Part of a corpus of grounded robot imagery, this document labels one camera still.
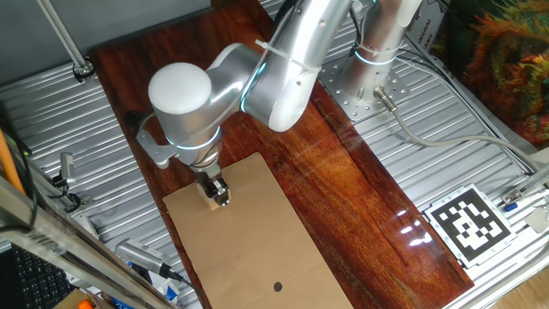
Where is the thin metal stand pole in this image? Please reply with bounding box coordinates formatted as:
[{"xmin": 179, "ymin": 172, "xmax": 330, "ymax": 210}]
[{"xmin": 35, "ymin": 0, "xmax": 96, "ymax": 83}]

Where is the small metal corner bracket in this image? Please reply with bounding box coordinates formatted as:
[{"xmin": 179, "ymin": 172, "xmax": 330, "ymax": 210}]
[{"xmin": 500, "ymin": 187, "xmax": 523, "ymax": 206}]

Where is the grey base cable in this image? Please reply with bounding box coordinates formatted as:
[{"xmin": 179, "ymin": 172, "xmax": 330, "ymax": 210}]
[{"xmin": 372, "ymin": 85, "xmax": 549, "ymax": 173}]

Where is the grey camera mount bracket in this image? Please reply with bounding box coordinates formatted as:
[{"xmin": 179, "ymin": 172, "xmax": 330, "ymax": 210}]
[{"xmin": 135, "ymin": 127, "xmax": 178, "ymax": 170}]

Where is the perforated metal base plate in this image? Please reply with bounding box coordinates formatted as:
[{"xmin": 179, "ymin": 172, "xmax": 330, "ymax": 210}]
[{"xmin": 315, "ymin": 54, "xmax": 411, "ymax": 123}]

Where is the light wooden block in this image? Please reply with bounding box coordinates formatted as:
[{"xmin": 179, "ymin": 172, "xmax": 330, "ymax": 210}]
[{"xmin": 196, "ymin": 181, "xmax": 233, "ymax": 213}]

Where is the orange rod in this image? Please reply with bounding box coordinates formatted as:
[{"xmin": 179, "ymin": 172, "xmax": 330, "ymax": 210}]
[{"xmin": 0, "ymin": 128, "xmax": 26, "ymax": 195}]

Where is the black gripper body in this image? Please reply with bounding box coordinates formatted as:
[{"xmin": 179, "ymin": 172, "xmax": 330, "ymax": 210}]
[{"xmin": 190, "ymin": 161, "xmax": 225, "ymax": 193}]

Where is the black white fiducial marker board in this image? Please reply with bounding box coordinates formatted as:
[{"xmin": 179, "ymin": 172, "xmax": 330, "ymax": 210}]
[{"xmin": 421, "ymin": 183, "xmax": 518, "ymax": 270}]

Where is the aluminium frame beam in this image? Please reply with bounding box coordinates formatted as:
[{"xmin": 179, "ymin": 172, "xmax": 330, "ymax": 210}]
[{"xmin": 0, "ymin": 174, "xmax": 181, "ymax": 309}]

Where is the black keyboard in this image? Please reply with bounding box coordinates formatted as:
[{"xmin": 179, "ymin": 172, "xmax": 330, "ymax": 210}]
[{"xmin": 9, "ymin": 245, "xmax": 76, "ymax": 309}]

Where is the brown cardboard sheet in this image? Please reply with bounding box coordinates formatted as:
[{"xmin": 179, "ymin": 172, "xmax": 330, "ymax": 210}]
[{"xmin": 162, "ymin": 151, "xmax": 355, "ymax": 309}]

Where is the small silver camera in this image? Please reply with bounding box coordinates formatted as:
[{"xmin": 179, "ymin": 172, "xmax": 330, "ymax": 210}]
[{"xmin": 58, "ymin": 151, "xmax": 78, "ymax": 186}]

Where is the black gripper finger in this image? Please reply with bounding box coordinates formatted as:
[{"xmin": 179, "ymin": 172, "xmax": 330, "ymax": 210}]
[
  {"xmin": 216, "ymin": 178, "xmax": 232, "ymax": 206},
  {"xmin": 203, "ymin": 181, "xmax": 220, "ymax": 207}
]

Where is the colourful patterned cloth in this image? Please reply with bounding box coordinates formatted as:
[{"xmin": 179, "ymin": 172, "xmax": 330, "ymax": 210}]
[{"xmin": 430, "ymin": 0, "xmax": 549, "ymax": 149}]

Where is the silver depth camera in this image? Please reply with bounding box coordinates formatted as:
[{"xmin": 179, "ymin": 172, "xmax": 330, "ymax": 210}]
[{"xmin": 114, "ymin": 237, "xmax": 173, "ymax": 276}]

